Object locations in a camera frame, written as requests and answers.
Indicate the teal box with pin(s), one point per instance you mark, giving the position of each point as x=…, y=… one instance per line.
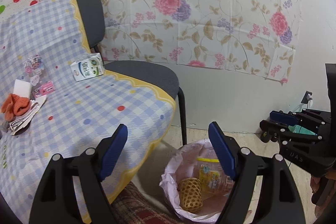
x=300, y=130

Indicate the pink bag trash bin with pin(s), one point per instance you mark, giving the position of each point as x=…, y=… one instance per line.
x=183, y=165

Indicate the white paper sheet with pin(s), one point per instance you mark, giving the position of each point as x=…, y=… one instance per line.
x=22, y=121

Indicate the woven bamboo basket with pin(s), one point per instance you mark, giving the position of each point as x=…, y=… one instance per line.
x=190, y=195

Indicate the red plaid rug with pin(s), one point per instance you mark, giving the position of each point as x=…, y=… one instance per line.
x=132, y=207

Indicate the clear sticker bag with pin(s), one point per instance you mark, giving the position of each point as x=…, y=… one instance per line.
x=34, y=66

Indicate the orange knitted glove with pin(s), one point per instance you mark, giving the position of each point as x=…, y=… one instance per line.
x=14, y=106

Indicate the blue checked cloth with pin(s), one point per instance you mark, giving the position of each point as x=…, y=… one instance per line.
x=76, y=115

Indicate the floral pattern wall sheet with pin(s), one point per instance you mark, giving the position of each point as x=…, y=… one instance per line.
x=255, y=37

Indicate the yellow noodle packet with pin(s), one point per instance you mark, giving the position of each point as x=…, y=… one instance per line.
x=210, y=175

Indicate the dark grey chair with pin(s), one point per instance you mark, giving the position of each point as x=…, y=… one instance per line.
x=163, y=77

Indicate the white green milk carton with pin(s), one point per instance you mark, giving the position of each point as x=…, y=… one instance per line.
x=87, y=67

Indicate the black wall plug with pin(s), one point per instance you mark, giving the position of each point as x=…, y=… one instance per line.
x=307, y=98

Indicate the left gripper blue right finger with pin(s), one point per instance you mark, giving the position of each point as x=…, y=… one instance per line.
x=221, y=147

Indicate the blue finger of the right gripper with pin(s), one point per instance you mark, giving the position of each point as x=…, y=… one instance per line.
x=283, y=118

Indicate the pink small card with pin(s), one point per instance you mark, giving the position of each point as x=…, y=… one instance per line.
x=45, y=89

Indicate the person right hand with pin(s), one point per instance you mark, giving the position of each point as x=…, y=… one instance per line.
x=314, y=183

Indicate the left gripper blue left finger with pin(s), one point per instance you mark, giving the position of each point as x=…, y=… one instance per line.
x=110, y=150

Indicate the white foam block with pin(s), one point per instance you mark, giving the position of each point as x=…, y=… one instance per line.
x=22, y=88

